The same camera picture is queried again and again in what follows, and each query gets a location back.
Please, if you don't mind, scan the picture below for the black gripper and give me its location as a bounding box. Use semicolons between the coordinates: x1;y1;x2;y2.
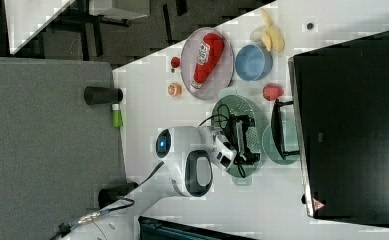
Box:
229;115;260;164

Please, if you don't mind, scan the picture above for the black toaster oven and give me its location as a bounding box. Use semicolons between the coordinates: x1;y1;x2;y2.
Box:
288;31;389;228

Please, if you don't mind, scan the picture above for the grey round plate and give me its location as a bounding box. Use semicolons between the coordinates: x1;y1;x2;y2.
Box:
180;27;234;100

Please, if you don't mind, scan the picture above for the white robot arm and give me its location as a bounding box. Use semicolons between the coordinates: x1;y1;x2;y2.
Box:
51;114;261;240

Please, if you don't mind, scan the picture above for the peeled banana toy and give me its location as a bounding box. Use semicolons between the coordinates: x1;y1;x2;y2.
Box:
250;8;285;53

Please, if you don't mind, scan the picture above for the green bottle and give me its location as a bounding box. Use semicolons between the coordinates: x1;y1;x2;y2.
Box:
112;103;123;128

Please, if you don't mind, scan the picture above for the green plastic strainer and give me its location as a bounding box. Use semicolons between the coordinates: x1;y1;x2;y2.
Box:
211;87;267;186

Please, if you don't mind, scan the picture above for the black cylinder post upper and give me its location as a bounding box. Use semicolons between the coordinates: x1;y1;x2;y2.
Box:
84;86;123;105

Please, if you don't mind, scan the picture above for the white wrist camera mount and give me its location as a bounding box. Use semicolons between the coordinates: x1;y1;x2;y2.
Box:
212;128;237;171

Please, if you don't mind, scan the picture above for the light green mug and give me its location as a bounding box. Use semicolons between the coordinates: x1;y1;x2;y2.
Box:
262;121;299;165

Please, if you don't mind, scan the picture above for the small red strawberry toy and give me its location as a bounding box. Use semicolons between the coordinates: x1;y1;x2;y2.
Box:
171;57;181;68

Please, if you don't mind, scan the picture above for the orange slice toy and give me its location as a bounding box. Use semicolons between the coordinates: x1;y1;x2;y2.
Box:
167;83;182;97

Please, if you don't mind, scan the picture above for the blue metal frame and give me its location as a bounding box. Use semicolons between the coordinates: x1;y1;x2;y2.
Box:
138;216;254;240

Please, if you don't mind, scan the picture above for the blue cup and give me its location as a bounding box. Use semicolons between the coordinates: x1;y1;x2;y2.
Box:
235;44;273;81

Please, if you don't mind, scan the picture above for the large red strawberry toy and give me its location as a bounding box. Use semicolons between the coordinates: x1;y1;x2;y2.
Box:
263;84;284;101

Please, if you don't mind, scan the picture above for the red ketchup bottle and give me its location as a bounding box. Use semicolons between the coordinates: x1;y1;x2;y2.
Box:
190;33;225;91

